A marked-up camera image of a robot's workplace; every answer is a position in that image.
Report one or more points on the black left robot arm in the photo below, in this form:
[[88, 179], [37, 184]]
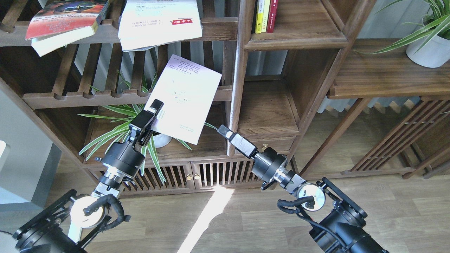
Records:
[[99, 211]]

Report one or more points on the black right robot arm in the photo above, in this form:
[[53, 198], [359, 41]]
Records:
[[341, 231]]

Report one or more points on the red cover thick book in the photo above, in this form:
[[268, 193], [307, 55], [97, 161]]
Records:
[[64, 22]]

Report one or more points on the dark wooden bookshelf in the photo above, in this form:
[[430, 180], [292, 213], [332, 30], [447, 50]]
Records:
[[272, 84]]

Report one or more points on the small wooden drawer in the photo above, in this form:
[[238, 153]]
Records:
[[277, 143]]

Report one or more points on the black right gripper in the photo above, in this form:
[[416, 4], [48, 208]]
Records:
[[269, 165]]

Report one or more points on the slatted cabinet door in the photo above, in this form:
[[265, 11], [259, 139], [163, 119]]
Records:
[[226, 172], [178, 180]]

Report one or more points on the right slatted cabinet door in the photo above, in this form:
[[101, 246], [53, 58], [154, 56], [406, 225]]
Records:
[[226, 172]]

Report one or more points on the pale pink thin book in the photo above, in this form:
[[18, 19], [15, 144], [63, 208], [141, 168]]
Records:
[[187, 90]]

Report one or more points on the white book red logo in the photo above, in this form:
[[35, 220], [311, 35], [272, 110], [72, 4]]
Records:
[[149, 23]]

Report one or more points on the green plant top right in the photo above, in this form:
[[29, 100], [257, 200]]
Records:
[[436, 23]]

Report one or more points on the green spider plant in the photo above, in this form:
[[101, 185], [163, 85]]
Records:
[[122, 131]]

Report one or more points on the left slatted cabinet door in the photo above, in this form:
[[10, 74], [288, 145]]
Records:
[[178, 180]]

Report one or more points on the small white plant pot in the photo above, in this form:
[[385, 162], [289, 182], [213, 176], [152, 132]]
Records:
[[160, 140]]

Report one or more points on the grey cabinet at left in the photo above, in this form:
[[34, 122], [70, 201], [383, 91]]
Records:
[[29, 168]]

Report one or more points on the large white plant pot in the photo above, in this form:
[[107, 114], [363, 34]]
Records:
[[433, 54]]

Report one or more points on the dark red upright book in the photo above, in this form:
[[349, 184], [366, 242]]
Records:
[[272, 16]]

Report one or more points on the yellow upright book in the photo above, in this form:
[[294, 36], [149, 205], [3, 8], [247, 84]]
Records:
[[263, 8]]

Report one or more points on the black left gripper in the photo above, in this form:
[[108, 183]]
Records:
[[123, 155]]

